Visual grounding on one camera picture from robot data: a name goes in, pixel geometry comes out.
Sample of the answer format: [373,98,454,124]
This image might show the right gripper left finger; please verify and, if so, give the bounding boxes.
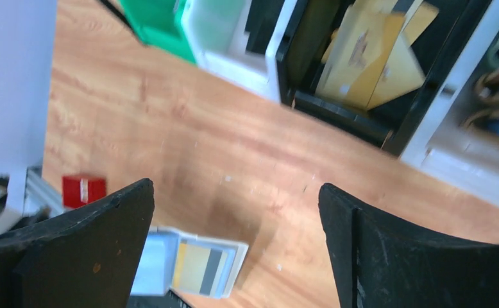
[0,178,155,307]

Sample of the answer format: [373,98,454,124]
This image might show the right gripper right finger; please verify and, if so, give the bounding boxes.
[318,183,499,307]

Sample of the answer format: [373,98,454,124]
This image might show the gold card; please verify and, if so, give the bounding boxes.
[171,242,233,298]

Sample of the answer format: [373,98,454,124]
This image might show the gold cards in black bin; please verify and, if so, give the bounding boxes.
[322,1,439,110]

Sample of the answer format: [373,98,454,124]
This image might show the black card in white bin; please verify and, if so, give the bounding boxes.
[245,0,284,55]

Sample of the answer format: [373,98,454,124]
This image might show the red white toy block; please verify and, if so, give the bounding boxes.
[62,173,106,209]

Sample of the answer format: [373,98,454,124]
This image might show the white bin with wallets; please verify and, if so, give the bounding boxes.
[400,1,499,207]

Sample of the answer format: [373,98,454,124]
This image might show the black plastic bin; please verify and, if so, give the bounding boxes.
[276,1,490,155]

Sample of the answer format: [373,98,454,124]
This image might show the green plastic bin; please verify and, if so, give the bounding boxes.
[120,0,196,64]

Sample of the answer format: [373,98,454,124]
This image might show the white plastic bin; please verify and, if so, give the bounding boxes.
[181,1,297,103]

